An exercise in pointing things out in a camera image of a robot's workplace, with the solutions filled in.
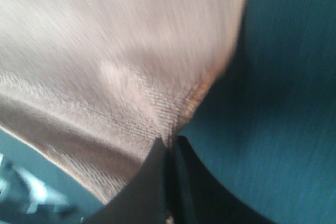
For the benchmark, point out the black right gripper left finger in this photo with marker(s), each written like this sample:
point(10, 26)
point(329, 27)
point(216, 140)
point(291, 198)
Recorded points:
point(143, 199)

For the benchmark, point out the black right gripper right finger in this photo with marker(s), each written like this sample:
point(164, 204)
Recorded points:
point(200, 196)

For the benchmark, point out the black fabric table cover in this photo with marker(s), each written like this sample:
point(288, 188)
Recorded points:
point(266, 127)

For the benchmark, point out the brown microfiber towel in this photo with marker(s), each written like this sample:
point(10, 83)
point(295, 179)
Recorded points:
point(90, 84)

